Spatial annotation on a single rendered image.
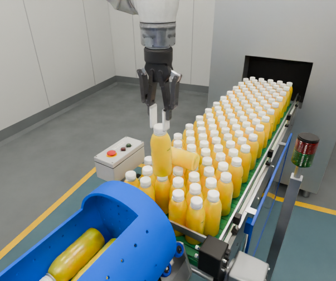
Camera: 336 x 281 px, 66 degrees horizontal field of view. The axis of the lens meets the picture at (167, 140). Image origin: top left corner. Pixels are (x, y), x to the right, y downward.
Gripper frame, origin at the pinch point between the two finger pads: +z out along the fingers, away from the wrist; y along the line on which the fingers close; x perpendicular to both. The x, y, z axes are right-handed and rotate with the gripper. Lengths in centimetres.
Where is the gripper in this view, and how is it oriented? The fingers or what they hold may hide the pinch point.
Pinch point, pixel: (159, 117)
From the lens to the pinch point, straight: 77.4
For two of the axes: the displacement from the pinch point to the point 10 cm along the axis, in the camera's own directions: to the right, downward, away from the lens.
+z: 0.0, 8.7, 4.9
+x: 5.2, -4.2, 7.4
